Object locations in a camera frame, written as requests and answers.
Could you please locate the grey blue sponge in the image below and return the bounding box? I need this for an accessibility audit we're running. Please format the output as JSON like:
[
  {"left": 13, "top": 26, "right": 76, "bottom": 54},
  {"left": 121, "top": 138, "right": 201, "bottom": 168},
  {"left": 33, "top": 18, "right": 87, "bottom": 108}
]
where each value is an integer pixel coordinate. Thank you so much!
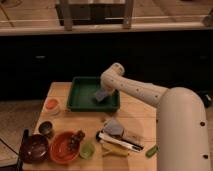
[{"left": 95, "top": 89, "right": 108, "bottom": 102}]

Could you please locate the green plastic tray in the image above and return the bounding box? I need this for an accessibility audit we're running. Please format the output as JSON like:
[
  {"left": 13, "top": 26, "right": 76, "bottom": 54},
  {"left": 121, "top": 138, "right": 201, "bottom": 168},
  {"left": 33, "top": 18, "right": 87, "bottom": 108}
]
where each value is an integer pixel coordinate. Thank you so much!
[{"left": 67, "top": 77, "right": 120, "bottom": 112}]

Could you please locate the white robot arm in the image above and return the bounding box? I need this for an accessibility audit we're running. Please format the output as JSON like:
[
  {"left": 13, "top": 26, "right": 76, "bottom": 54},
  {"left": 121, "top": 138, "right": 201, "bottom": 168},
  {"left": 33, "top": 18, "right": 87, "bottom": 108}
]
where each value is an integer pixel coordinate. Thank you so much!
[{"left": 100, "top": 63, "right": 213, "bottom": 171}]

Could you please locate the grey cloth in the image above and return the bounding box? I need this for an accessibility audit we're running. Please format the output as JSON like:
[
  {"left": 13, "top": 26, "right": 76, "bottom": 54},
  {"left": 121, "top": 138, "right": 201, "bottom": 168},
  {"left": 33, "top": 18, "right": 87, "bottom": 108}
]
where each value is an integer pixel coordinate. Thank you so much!
[{"left": 103, "top": 119, "right": 124, "bottom": 136}]

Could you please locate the brown toy in bowl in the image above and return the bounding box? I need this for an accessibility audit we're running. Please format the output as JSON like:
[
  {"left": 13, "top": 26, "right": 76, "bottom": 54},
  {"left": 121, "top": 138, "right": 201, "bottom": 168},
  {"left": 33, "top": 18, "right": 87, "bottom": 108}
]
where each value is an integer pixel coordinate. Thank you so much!
[{"left": 68, "top": 130, "right": 85, "bottom": 150}]

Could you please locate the white cup orange lid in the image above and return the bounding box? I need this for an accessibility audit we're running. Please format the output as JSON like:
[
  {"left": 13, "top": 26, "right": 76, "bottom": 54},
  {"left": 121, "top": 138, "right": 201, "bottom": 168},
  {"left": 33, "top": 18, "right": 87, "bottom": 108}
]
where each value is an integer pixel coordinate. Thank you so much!
[{"left": 44, "top": 98, "right": 60, "bottom": 115}]

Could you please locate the small green cup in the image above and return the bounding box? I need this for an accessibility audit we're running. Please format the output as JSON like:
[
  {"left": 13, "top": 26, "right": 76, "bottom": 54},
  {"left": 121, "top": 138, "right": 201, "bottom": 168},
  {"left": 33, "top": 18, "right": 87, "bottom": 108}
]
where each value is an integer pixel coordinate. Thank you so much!
[{"left": 79, "top": 142, "right": 95, "bottom": 159}]

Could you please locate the small metal cup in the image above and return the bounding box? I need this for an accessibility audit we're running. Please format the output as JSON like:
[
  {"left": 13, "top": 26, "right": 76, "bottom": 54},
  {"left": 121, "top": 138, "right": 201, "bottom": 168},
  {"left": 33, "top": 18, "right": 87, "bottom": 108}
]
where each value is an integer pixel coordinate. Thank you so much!
[{"left": 38, "top": 121, "right": 53, "bottom": 137}]

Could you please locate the green cucumber toy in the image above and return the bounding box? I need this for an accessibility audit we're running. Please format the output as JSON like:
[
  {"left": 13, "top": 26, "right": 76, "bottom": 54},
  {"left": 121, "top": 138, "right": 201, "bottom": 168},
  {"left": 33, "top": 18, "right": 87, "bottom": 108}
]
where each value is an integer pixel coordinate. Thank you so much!
[{"left": 145, "top": 145, "right": 158, "bottom": 158}]

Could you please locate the orange bowl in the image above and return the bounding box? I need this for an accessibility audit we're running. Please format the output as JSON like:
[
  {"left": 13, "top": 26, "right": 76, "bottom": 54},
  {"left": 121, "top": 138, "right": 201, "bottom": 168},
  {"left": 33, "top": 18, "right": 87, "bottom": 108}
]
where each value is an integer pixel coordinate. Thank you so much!
[{"left": 49, "top": 131, "right": 80, "bottom": 165}]

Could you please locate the dark brown bowl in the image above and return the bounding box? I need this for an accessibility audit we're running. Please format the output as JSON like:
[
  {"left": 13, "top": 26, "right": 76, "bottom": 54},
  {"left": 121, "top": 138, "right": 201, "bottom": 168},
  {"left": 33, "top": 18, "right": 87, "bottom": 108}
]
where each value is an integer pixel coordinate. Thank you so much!
[{"left": 20, "top": 134, "right": 49, "bottom": 164}]

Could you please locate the dark object on floor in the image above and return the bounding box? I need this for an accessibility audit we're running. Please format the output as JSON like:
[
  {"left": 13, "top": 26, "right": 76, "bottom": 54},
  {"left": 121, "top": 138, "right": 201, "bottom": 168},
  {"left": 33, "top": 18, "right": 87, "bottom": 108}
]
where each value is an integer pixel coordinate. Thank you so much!
[{"left": 199, "top": 92, "right": 212, "bottom": 108}]

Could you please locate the wooden chair frame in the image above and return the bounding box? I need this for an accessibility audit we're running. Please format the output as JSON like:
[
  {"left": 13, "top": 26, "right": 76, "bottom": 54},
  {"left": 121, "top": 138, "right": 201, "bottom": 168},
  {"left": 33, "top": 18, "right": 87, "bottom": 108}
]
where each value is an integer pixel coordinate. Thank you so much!
[{"left": 55, "top": 0, "right": 134, "bottom": 31}]

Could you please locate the black spoon handle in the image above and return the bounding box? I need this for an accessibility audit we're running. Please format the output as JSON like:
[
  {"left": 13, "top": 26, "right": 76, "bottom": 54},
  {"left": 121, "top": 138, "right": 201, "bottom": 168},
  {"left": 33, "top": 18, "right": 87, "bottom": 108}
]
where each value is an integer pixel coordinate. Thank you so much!
[{"left": 16, "top": 129, "right": 30, "bottom": 171}]

